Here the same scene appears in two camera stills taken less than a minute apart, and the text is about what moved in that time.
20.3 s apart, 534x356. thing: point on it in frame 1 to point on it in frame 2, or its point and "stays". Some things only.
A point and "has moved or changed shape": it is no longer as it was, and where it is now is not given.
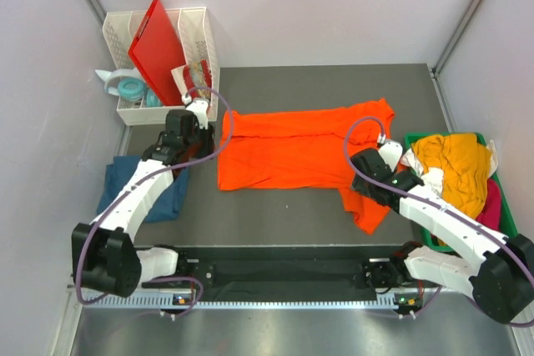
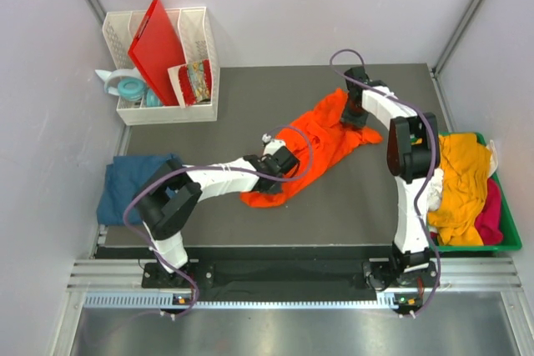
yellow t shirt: x=465 y=162 stays
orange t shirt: x=304 y=147 has moved or changed shape
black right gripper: x=359 y=186 to x=355 y=122
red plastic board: x=156 y=52 stays
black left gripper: x=208 y=138 to x=278 y=188
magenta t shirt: x=490 y=213 stays
